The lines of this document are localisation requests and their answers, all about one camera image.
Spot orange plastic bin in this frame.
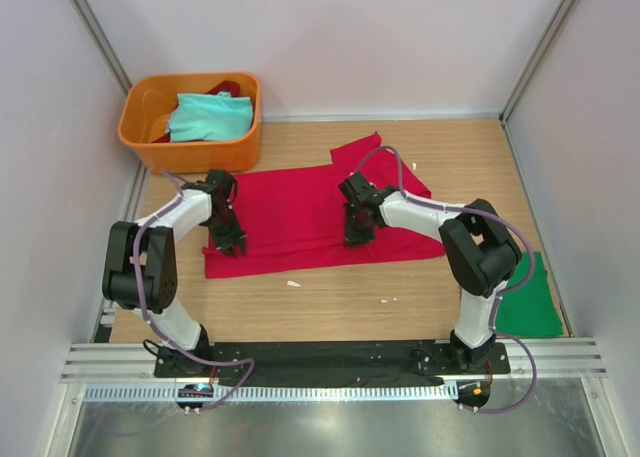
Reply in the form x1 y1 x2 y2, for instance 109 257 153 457
118 72 262 173

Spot red t-shirt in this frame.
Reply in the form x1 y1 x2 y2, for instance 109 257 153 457
202 133 444 279

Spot dark red garment in bin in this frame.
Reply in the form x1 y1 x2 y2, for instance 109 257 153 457
208 80 241 98

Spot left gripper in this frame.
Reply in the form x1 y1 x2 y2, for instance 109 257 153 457
204 207 246 258

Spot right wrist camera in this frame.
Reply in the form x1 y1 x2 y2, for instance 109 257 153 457
338 172 378 207

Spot orange garment in bin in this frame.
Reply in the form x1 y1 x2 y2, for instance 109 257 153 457
149 114 171 144

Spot folded green t-shirt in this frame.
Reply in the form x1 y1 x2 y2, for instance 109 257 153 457
496 252 564 338

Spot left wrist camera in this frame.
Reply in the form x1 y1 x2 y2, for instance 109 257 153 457
204 169 238 202

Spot slotted cable duct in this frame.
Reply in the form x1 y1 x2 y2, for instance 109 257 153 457
83 381 458 404

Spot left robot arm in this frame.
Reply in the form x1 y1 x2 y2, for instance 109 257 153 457
102 182 252 377

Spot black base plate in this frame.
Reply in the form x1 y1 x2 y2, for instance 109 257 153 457
152 339 512 390

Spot aluminium frame rail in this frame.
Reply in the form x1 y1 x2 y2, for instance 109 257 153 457
61 337 608 382

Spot teal t-shirt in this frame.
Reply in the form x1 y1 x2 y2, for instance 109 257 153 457
166 91 254 143

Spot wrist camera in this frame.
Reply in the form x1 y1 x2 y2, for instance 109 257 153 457
204 169 238 202
338 172 378 207

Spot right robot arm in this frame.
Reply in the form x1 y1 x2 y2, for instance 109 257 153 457
339 181 522 373

